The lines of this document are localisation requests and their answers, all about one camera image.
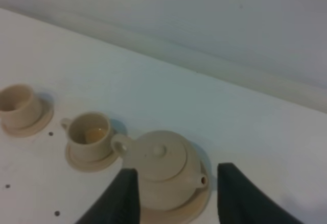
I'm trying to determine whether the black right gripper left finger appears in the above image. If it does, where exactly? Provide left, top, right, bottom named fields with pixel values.
left=77, top=169, right=141, bottom=224

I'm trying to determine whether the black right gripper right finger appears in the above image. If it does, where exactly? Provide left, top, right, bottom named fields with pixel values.
left=217, top=163, right=301, bottom=223

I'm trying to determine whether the beige ceramic teapot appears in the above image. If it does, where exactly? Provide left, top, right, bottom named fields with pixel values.
left=111, top=131, right=208, bottom=211

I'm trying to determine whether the beige teapot saucer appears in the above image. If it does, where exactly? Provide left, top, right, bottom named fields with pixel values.
left=138, top=157, right=211, bottom=223

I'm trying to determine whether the beige middle cup saucer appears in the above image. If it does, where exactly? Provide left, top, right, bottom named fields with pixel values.
left=65, top=131, right=118, bottom=172

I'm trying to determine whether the beige cup saucer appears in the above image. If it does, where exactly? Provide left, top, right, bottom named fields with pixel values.
left=1, top=98, right=54, bottom=138
left=65, top=131, right=118, bottom=172

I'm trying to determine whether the beige middle teacup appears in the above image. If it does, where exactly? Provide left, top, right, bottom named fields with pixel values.
left=60, top=111, right=113, bottom=162

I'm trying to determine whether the beige teacup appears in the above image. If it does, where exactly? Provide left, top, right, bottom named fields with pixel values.
left=60, top=111, right=113, bottom=162
left=1, top=84, right=42, bottom=129

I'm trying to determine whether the beige left cup saucer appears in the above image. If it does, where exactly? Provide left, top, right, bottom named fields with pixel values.
left=1, top=98, right=54, bottom=138

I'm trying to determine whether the beige left teacup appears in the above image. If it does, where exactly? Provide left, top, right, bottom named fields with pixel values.
left=1, top=84, right=42, bottom=129

